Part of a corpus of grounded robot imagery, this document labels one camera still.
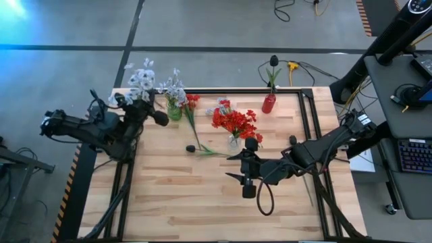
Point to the white paper sheet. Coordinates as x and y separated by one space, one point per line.
364 163

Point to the grey side desk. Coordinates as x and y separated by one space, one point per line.
415 195

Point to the black monitor base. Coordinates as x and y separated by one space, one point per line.
412 98

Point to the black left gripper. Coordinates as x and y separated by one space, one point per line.
138 113

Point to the black caster wheel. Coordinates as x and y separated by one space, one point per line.
391 209

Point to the green glass vase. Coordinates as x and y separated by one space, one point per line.
174 114

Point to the red glass bottle vase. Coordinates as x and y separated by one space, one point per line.
268 104

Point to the backlit computer keyboard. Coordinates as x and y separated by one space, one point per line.
416 157

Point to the black upright pole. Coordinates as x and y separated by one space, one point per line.
405 40

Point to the clear glass vase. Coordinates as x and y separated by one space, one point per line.
234 144

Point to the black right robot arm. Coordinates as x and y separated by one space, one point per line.
324 146

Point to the grey metal stand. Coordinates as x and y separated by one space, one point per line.
27 162

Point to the hazard-edged black floor mat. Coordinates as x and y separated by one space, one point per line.
381 17
72 202

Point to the black metal table frame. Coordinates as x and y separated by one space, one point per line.
236 91

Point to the laptop computer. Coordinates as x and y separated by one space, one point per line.
425 65

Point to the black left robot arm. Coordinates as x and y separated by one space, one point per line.
101 131

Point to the black tulip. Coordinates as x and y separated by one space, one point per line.
190 148
273 61

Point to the black tower fan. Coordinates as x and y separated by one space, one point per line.
371 57

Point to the yellow power splitter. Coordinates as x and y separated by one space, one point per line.
293 65

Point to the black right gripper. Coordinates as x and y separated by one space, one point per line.
266 170

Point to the green leafy stem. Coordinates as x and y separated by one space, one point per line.
293 139

